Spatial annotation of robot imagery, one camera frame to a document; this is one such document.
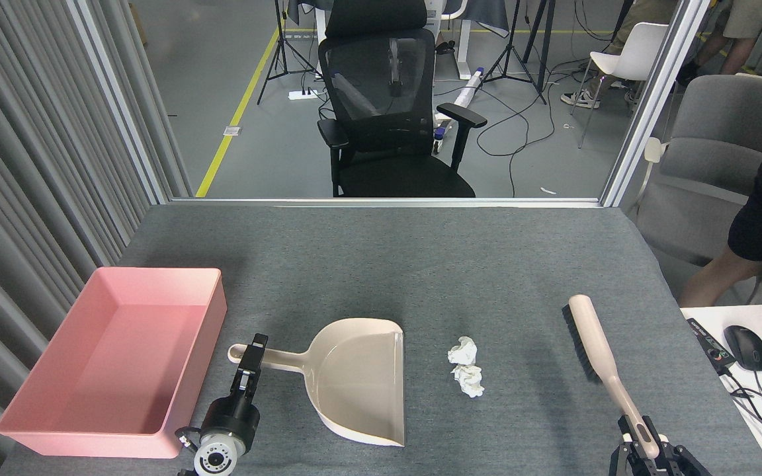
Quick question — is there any black desk cable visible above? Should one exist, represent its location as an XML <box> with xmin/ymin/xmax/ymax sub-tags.
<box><xmin>718</xmin><ymin>367</ymin><xmax>762</xmax><ymax>434</ymax></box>

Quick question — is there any black tripod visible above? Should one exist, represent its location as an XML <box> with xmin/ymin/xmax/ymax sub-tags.
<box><xmin>484</xmin><ymin>0</ymin><xmax>557</xmax><ymax>105</ymax></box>
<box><xmin>257</xmin><ymin>0</ymin><xmax>322</xmax><ymax>105</ymax></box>

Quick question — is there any black floor cable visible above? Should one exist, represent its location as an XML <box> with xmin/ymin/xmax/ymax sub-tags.
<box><xmin>434</xmin><ymin>63</ymin><xmax>626</xmax><ymax>198</ymax></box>

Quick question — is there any black mesh office chair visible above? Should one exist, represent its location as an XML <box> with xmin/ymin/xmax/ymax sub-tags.
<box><xmin>317</xmin><ymin>0</ymin><xmax>488</xmax><ymax>198</ymax></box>

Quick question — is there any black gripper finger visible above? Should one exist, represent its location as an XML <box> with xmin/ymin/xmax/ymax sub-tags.
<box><xmin>609</xmin><ymin>415</ymin><xmax>650</xmax><ymax>476</ymax></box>
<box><xmin>652</xmin><ymin>433</ymin><xmax>712</xmax><ymax>476</ymax></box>

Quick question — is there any standing person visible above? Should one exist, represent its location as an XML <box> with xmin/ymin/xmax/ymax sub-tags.
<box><xmin>675</xmin><ymin>0</ymin><xmax>762</xmax><ymax>85</ymax></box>

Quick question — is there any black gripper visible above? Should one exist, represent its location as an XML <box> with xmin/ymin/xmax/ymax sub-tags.
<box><xmin>202</xmin><ymin>334</ymin><xmax>269</xmax><ymax>438</ymax></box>

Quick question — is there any grey upholstered chair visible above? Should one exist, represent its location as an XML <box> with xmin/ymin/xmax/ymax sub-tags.
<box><xmin>627</xmin><ymin>74</ymin><xmax>762</xmax><ymax>292</ymax></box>

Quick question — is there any silver frame rail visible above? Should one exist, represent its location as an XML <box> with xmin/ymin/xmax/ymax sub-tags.
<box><xmin>169</xmin><ymin>197</ymin><xmax>603</xmax><ymax>210</ymax></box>

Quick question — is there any pink plastic bin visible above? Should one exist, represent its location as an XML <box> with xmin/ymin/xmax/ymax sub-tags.
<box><xmin>0</xmin><ymin>266</ymin><xmax>228</xmax><ymax>459</ymax></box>

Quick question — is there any white paper ball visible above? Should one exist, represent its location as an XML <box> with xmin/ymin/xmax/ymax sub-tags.
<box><xmin>447</xmin><ymin>336</ymin><xmax>478</xmax><ymax>366</ymax></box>
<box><xmin>451</xmin><ymin>364</ymin><xmax>486</xmax><ymax>399</ymax></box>

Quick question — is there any white plastic chair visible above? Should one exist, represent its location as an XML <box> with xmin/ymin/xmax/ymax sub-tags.
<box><xmin>570</xmin><ymin>22</ymin><xmax>669</xmax><ymax>149</ymax></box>

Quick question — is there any beige brush with black bristles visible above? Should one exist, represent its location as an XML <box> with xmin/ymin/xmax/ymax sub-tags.
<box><xmin>561</xmin><ymin>294</ymin><xmax>661</xmax><ymax>460</ymax></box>

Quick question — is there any white and purple tube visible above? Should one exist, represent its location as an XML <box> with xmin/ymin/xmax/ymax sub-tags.
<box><xmin>433</xmin><ymin>66</ymin><xmax>486</xmax><ymax>156</ymax></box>

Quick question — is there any black computer mouse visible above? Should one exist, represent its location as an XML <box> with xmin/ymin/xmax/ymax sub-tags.
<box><xmin>724</xmin><ymin>325</ymin><xmax>762</xmax><ymax>372</ymax></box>

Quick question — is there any silver frame post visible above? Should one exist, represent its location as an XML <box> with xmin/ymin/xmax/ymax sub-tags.
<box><xmin>599</xmin><ymin>0</ymin><xmax>712</xmax><ymax>208</ymax></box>
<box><xmin>67</xmin><ymin>0</ymin><xmax>173</xmax><ymax>206</ymax></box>

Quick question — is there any black audio interface box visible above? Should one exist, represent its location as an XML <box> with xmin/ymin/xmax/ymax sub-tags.
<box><xmin>686</xmin><ymin>318</ymin><xmax>737</xmax><ymax>377</ymax></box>

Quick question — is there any seated person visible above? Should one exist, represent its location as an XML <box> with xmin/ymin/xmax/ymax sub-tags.
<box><xmin>560</xmin><ymin>0</ymin><xmax>679</xmax><ymax>110</ymax></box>

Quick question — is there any beige plastic dustpan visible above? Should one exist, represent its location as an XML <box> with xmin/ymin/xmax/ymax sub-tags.
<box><xmin>228</xmin><ymin>318</ymin><xmax>406</xmax><ymax>448</ymax></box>

